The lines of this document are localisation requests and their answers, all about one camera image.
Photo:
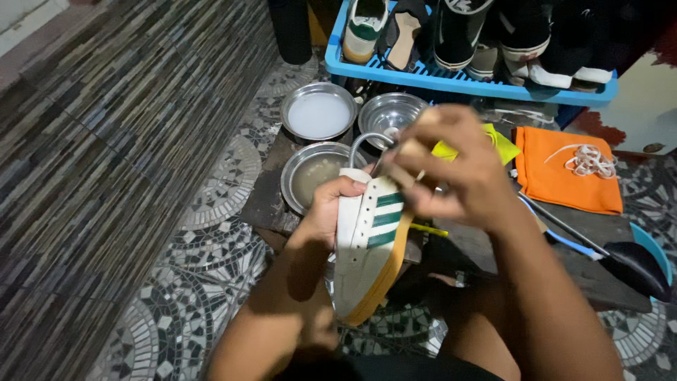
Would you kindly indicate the orange cloth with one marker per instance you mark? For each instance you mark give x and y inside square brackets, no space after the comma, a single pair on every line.
[560,185]

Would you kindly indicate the blue and white toothbrush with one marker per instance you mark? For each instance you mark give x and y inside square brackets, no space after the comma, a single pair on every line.
[571,244]

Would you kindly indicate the person's left hand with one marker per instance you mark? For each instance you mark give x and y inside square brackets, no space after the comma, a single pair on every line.
[320,211]

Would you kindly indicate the person's black shorts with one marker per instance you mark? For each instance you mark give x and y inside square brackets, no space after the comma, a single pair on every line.
[391,369]

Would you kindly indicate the empty metal bowl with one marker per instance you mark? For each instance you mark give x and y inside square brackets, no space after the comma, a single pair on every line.
[389,116]

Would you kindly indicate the metal bowl with murky water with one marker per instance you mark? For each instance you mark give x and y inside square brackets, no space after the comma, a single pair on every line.
[312,177]

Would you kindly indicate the person's right hand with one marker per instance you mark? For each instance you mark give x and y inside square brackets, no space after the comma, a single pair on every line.
[470,174]

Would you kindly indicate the blue rack of shoes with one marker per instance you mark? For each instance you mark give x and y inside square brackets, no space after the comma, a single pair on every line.
[465,47]

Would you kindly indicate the white sneaker with green stripes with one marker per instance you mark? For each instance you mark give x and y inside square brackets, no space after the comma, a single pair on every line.
[365,248]

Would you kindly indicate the metal bowl with white liquid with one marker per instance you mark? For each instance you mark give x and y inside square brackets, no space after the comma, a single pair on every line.
[319,114]

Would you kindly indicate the wooden brush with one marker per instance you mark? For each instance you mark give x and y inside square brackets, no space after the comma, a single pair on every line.
[408,151]

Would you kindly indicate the yellow toothbrush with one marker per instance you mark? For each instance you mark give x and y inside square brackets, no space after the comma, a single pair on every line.
[429,229]

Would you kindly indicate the white shoelaces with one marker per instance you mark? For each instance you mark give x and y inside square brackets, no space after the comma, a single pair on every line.
[590,161]

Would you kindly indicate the yellow cloth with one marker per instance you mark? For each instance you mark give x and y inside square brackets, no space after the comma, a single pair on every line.
[500,145]

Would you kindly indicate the black cylindrical container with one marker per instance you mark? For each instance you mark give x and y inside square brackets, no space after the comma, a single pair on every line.
[291,29]

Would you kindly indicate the blue plastic basin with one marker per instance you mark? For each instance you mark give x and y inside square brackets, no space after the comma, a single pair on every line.
[656,248]

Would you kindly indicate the person's right fingers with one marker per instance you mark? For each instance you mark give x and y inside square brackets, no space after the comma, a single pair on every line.
[431,174]

